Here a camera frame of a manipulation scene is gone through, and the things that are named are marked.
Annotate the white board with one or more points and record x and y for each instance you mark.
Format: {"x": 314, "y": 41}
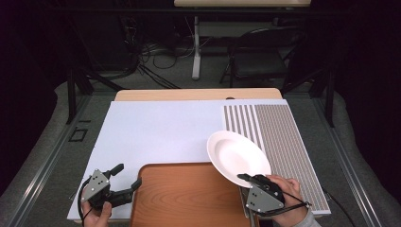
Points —
{"x": 157, "y": 132}

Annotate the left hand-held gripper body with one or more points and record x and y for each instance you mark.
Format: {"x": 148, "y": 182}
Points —
{"x": 97, "y": 187}

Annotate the white table leg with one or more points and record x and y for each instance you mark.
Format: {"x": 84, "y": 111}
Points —
{"x": 196, "y": 56}

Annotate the person's right hand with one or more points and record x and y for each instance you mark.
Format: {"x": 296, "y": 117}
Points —
{"x": 291, "y": 192}

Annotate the brown wooden tray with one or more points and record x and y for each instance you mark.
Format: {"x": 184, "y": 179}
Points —
{"x": 186, "y": 195}

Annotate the black metal stand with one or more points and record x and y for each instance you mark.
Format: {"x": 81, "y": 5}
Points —
{"x": 71, "y": 94}
{"x": 329, "y": 101}

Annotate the white plate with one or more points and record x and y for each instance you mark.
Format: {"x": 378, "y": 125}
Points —
{"x": 236, "y": 154}

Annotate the person's left hand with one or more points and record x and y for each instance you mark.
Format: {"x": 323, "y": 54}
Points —
{"x": 97, "y": 217}

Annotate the beige background table top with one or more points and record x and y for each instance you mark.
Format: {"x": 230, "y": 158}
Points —
{"x": 239, "y": 3}

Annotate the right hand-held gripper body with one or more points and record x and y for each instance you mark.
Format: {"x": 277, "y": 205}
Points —
{"x": 263, "y": 198}

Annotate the light wooden table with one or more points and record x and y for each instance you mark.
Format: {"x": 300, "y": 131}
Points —
{"x": 195, "y": 94}

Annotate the grey metal floor rail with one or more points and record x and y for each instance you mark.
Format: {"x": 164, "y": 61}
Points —
{"x": 47, "y": 167}
{"x": 350, "y": 176}

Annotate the grey striped placemat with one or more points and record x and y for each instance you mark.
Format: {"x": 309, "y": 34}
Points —
{"x": 283, "y": 142}

